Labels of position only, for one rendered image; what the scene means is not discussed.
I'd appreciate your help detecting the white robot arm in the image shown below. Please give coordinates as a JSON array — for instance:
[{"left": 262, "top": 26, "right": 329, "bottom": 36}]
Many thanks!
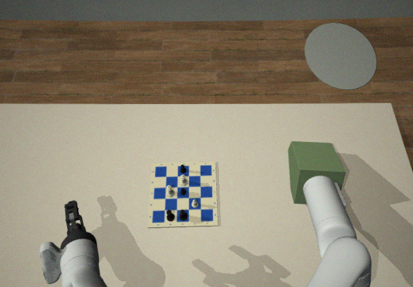
[{"left": 40, "top": 176, "right": 371, "bottom": 287}]

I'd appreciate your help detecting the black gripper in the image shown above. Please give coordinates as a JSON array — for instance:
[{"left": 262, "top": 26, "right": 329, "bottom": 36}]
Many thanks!
[{"left": 61, "top": 200, "right": 97, "bottom": 249}]

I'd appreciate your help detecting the blue and cream chessboard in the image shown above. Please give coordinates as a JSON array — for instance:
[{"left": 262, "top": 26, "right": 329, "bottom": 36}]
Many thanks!
[{"left": 147, "top": 161, "right": 218, "bottom": 228}]

